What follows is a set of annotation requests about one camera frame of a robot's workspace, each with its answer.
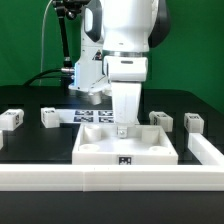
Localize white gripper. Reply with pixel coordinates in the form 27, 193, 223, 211
103, 56, 148, 138

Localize white square table top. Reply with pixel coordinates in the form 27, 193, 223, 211
72, 124, 178, 165

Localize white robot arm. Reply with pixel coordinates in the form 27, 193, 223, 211
69, 0, 171, 138

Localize white sheet with tags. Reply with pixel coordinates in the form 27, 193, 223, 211
57, 109, 114, 124

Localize white U-shaped obstacle fence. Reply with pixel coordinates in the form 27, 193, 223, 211
0, 129, 224, 192

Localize black cable bundle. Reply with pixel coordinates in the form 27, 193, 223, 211
23, 67, 75, 88

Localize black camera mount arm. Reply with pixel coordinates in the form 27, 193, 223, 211
52, 0, 90, 67

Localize white cable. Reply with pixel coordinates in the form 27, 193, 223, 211
38, 0, 54, 87

